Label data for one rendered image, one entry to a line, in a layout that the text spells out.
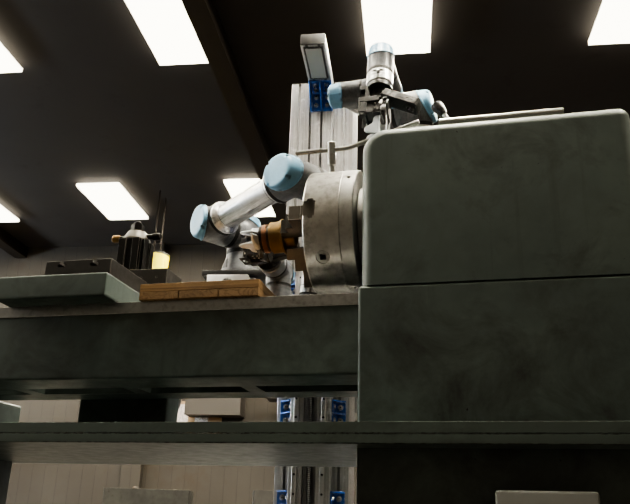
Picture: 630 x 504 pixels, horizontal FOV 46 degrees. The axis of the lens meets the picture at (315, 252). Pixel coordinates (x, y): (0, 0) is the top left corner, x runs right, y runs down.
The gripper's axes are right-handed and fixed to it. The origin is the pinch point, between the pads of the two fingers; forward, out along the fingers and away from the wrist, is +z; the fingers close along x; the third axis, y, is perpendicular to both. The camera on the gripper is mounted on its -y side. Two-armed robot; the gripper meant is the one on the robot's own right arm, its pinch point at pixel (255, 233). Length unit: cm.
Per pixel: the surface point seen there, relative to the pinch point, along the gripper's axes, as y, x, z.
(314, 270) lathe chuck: -17.5, -12.9, 5.6
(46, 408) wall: 630, 91, -886
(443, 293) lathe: -49, -24, 19
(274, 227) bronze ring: -5.4, 1.1, 0.8
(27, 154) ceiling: 504, 362, -567
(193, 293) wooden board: 9.5, -20.3, 14.7
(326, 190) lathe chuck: -21.4, 5.4, 11.5
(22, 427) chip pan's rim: 41, -53, 27
